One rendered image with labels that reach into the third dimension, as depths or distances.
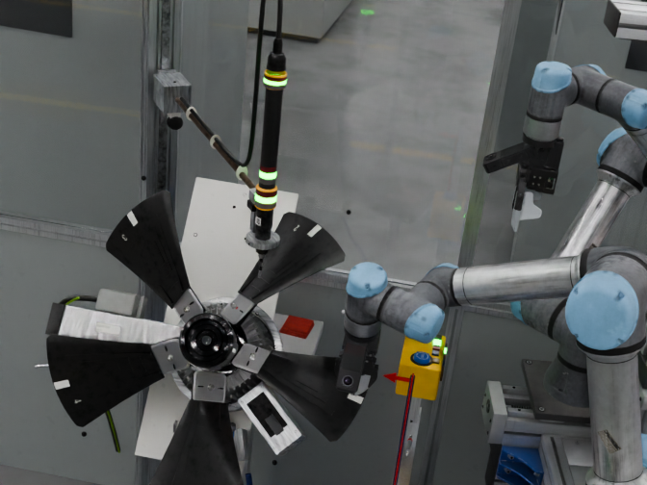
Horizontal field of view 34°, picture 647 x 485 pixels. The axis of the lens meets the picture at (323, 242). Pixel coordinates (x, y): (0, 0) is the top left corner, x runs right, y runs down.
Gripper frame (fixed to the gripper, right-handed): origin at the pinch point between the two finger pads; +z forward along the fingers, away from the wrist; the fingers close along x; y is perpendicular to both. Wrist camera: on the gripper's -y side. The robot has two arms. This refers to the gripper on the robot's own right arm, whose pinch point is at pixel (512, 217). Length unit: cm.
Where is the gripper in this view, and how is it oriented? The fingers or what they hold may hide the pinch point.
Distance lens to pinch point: 236.5
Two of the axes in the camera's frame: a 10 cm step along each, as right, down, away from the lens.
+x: 1.8, -4.5, 8.8
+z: -1.0, 8.8, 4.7
